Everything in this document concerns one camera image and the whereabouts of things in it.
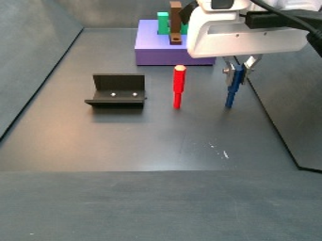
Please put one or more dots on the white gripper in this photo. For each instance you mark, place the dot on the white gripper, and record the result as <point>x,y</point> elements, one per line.
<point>218,33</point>

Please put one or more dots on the blue peg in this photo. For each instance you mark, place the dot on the blue peg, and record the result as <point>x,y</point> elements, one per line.
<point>234,86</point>

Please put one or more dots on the purple base board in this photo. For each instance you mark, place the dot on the purple base board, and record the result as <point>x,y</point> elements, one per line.
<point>155,52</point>

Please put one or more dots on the red hexagonal peg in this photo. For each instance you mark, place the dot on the red hexagonal peg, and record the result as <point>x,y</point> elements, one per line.
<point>179,73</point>

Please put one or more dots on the brown inverted-T block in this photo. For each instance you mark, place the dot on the brown inverted-T block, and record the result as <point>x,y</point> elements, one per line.
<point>175,23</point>

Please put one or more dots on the green block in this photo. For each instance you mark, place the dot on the green block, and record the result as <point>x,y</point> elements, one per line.
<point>163,23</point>

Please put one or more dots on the black angle bracket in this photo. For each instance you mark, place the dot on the black angle bracket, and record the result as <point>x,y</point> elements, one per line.
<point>117,89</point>

